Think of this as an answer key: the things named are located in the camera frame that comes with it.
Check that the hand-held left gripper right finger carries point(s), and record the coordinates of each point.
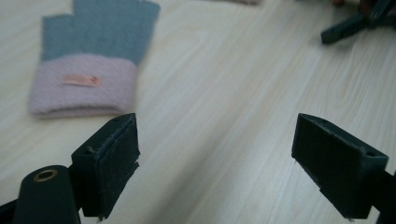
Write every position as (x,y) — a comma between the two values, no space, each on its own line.
(336,161)

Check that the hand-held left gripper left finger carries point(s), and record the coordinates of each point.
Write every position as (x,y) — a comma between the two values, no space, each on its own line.
(109,168)

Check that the grey pink fingerless glove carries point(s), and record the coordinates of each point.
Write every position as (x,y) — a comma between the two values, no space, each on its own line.
(93,46)

